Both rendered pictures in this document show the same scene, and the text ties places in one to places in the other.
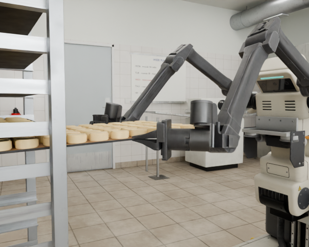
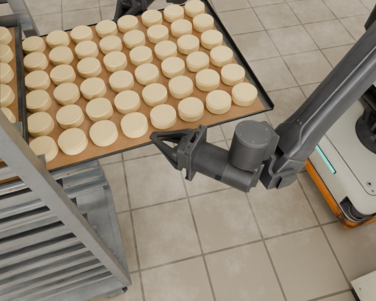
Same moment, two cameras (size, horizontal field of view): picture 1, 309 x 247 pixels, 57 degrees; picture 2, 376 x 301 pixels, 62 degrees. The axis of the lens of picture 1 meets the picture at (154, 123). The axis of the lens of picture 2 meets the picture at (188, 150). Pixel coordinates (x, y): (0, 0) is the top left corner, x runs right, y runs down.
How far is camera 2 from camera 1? 59 cm
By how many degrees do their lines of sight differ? 54
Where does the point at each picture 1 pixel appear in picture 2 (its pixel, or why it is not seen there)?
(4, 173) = not seen: outside the picture
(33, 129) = (4, 174)
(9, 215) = (19, 222)
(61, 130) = (37, 181)
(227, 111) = (300, 131)
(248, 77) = (374, 68)
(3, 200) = not seen: hidden behind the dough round
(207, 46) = not seen: outside the picture
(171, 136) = (197, 166)
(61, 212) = (71, 221)
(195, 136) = (230, 179)
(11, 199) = not seen: hidden behind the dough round
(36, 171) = (30, 197)
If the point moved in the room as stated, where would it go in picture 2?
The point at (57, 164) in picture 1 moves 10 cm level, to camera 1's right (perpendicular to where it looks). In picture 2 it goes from (48, 201) to (101, 213)
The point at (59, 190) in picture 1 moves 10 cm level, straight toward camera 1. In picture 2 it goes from (61, 213) to (55, 266)
